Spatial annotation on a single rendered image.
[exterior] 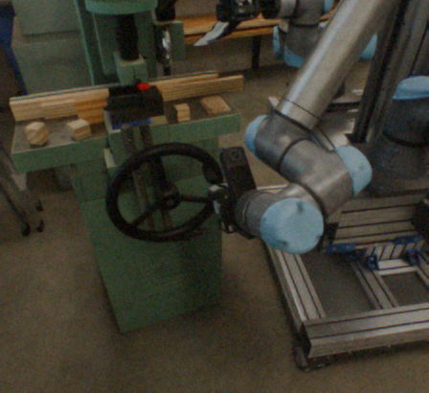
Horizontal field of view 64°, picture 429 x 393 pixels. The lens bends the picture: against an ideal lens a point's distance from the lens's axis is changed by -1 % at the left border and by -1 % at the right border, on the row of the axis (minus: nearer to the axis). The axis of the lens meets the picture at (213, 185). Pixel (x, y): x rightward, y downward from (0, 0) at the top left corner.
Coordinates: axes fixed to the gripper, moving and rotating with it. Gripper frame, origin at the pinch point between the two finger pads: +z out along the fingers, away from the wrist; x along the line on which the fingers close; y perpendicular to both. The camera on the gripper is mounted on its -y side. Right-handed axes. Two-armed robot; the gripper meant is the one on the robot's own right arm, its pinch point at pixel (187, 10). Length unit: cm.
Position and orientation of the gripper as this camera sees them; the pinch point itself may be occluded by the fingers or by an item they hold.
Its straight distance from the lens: 87.4
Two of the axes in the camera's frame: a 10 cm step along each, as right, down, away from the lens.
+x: 1.1, 9.3, 3.4
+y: 3.3, 2.9, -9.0
